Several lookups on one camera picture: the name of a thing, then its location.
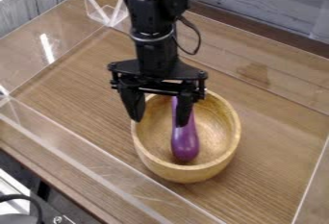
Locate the clear acrylic corner bracket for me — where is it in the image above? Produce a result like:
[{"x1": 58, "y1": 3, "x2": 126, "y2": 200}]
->
[{"x1": 83, "y1": 0, "x2": 129, "y2": 28}]

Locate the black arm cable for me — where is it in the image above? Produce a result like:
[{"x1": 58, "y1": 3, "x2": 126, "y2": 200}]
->
[{"x1": 173, "y1": 15, "x2": 204, "y2": 57}]

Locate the oval wooden bowl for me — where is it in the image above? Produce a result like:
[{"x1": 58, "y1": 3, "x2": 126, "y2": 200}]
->
[{"x1": 132, "y1": 91, "x2": 243, "y2": 184}]

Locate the black cable bottom left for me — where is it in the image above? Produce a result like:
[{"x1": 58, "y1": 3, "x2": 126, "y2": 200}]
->
[{"x1": 0, "y1": 193, "x2": 47, "y2": 224}]

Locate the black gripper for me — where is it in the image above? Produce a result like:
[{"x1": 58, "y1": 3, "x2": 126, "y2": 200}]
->
[{"x1": 109, "y1": 35, "x2": 209, "y2": 127}]

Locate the purple toy eggplant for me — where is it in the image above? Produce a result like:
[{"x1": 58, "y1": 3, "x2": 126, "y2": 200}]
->
[{"x1": 172, "y1": 97, "x2": 201, "y2": 162}]

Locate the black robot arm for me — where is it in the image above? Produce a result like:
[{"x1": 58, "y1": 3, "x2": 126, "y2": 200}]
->
[{"x1": 109, "y1": 0, "x2": 209, "y2": 127}]

